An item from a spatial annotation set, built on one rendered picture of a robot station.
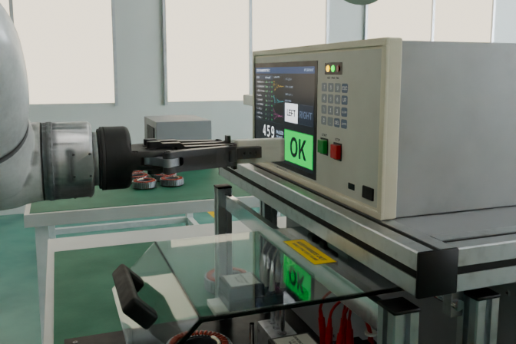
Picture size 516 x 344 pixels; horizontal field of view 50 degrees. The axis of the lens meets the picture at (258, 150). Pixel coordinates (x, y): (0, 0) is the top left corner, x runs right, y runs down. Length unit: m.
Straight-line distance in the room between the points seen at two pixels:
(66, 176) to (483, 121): 0.49
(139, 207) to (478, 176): 1.74
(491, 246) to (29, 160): 0.48
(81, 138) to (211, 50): 4.94
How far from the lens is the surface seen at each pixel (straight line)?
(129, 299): 0.57
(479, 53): 0.70
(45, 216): 2.27
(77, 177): 0.64
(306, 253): 0.68
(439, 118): 0.67
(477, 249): 0.58
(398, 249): 0.57
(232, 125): 5.63
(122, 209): 2.28
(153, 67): 5.43
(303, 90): 0.81
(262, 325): 1.05
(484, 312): 0.64
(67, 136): 0.64
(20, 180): 0.62
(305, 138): 0.81
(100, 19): 5.39
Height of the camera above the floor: 1.28
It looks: 8 degrees down
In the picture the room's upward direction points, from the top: straight up
